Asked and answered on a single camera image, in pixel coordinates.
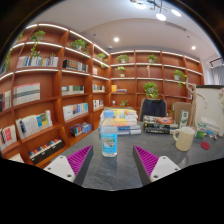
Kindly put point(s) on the wooden artist mannequin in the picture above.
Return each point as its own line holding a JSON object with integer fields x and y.
{"x": 193, "y": 106}

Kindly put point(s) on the clear water bottle blue cap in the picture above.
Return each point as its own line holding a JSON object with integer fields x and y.
{"x": 109, "y": 140}

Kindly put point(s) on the tall white green carton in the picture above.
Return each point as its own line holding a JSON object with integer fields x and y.
{"x": 183, "y": 119}

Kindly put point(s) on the window with grey blinds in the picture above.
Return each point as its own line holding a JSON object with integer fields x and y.
{"x": 217, "y": 75}

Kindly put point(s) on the stack of dark books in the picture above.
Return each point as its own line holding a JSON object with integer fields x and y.
{"x": 156, "y": 126}

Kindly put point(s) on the brown chair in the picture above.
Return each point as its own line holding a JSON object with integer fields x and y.
{"x": 180, "y": 108}

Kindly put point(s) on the stack of colourful books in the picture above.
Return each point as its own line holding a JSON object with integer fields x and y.
{"x": 125, "y": 121}

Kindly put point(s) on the white partition with dark top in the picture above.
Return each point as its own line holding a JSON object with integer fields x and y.
{"x": 210, "y": 103}

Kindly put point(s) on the cream ceramic mug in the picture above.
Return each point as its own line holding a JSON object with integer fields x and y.
{"x": 185, "y": 138}

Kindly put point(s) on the green tissue pack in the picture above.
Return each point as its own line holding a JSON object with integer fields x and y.
{"x": 200, "y": 134}

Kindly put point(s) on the ceiling air vent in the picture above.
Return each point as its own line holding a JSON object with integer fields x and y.
{"x": 175, "y": 26}

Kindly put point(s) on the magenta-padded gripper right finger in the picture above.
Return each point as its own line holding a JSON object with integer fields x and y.
{"x": 161, "y": 166}

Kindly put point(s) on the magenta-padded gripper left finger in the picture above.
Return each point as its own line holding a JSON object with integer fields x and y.
{"x": 63, "y": 166}

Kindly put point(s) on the dark office chair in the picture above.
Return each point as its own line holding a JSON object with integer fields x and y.
{"x": 153, "y": 108}

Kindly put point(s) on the stack of white tissue packs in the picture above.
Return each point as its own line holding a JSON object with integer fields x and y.
{"x": 209, "y": 124}

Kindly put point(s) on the wooden shelf unit with books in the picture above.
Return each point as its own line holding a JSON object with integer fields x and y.
{"x": 50, "y": 86}

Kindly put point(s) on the flat round red coaster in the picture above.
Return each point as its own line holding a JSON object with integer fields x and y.
{"x": 205, "y": 145}

